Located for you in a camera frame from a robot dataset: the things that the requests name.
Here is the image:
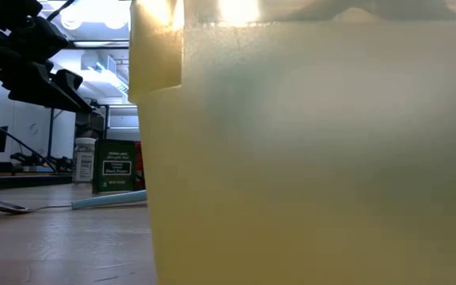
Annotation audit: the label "yellow translucent plastic bin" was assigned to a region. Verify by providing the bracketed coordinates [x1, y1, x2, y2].
[128, 0, 456, 285]

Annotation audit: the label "white-lid glass spice jar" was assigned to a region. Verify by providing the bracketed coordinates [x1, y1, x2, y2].
[72, 137, 97, 184]

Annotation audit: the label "black background robot arms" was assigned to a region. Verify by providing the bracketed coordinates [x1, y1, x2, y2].
[9, 152, 73, 174]

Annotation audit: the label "dark green pepper tin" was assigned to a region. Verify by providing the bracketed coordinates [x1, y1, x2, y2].
[92, 139, 137, 195]

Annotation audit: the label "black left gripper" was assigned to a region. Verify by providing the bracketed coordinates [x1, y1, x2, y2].
[0, 0, 94, 114]

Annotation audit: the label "silver spoon light-blue handle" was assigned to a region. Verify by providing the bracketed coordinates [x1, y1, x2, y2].
[0, 186, 148, 215]

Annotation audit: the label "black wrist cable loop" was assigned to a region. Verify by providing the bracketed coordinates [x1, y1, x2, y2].
[47, 0, 77, 21]

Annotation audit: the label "long black arm cable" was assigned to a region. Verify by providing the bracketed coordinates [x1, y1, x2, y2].
[0, 112, 59, 173]

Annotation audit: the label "black aluminium table frame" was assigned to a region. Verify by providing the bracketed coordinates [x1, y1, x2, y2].
[0, 173, 74, 191]

